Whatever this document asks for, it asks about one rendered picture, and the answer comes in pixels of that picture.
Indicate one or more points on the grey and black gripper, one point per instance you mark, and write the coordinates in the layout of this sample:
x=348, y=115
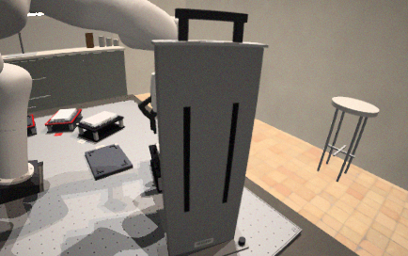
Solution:
x=150, y=100

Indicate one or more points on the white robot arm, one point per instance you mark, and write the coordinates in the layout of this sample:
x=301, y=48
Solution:
x=138, y=20

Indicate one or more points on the black cylindrical knob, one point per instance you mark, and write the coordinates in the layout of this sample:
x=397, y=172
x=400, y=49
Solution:
x=241, y=241

